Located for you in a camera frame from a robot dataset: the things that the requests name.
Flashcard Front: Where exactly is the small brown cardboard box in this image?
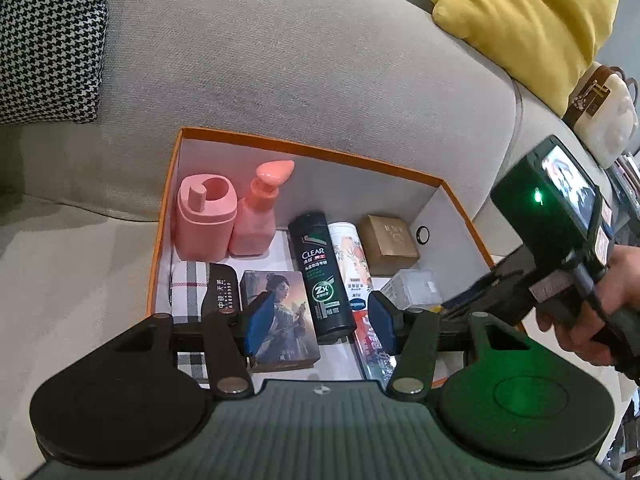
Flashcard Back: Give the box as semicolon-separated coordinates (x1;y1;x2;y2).
357;215;421;277

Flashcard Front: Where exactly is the yellow pillow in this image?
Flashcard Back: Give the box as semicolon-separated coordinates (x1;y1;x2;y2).
430;0;621;116

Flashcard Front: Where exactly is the houndstooth pillow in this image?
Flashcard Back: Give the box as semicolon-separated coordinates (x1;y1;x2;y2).
0;0;118;126

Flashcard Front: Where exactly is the plaid zip case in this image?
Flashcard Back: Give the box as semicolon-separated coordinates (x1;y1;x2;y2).
170;260;241;386

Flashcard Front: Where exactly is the white floral lotion bottle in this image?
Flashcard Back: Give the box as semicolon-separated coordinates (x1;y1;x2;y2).
327;221;376;313

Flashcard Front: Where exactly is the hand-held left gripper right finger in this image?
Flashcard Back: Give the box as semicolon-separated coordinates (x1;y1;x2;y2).
368;290;538;402

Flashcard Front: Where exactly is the person's right hand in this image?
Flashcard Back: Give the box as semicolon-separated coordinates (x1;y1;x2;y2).
535;247;640;367

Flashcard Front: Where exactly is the beige sofa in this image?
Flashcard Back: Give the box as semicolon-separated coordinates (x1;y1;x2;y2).
0;0;640;480

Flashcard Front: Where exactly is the cream mini suitcase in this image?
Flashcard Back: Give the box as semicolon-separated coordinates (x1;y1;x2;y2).
562;61;640;170

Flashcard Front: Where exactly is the pink toothbrush cup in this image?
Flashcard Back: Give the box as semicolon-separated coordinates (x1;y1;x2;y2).
175;174;238;262

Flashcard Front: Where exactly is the pink pump bottle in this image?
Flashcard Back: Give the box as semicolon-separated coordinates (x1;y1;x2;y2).
229;159;296;257

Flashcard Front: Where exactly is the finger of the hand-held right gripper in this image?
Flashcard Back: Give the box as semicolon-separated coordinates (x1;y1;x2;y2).
440;285;526;322
479;254;526;288

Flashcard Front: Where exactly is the photo card box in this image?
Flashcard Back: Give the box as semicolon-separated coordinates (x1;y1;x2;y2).
240;270;322;373

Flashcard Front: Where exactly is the stack of magazines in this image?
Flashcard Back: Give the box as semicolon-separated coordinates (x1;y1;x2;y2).
607;155;640;221

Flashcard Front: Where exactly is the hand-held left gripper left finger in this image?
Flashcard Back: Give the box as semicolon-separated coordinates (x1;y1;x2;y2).
107;291;275;400

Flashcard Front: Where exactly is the clear plastic box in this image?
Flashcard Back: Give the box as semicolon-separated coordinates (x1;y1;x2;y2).
380;268;443;311

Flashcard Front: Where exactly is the orange cardboard box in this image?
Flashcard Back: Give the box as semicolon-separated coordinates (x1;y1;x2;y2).
145;127;526;391

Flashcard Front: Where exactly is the blue red toothpaste box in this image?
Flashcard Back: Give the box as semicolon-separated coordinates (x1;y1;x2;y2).
352;307;401;386

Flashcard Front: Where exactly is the dark shampoo bottle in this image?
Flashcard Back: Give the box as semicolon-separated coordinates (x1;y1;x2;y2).
287;211;358;346

